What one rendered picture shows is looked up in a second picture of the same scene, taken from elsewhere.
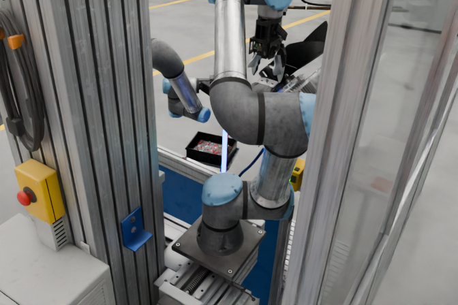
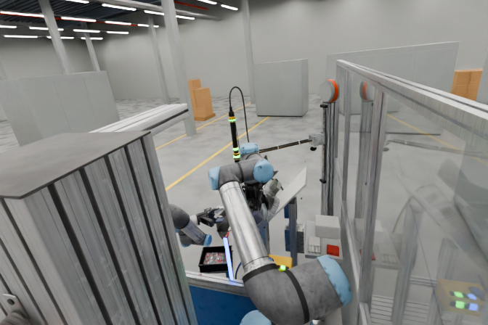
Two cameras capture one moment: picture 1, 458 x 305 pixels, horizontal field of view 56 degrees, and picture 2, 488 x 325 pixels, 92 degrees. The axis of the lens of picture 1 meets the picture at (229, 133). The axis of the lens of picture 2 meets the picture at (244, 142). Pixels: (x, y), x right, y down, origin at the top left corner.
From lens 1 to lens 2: 0.45 m
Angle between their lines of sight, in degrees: 18
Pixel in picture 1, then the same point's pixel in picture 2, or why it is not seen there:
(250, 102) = (289, 291)
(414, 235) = not seen: hidden behind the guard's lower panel
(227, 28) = (240, 215)
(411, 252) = not seen: hidden behind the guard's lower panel
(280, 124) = (320, 305)
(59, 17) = (88, 313)
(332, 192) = not seen: outside the picture
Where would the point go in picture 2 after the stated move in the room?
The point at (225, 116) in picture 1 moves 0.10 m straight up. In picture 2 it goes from (269, 311) to (266, 278)
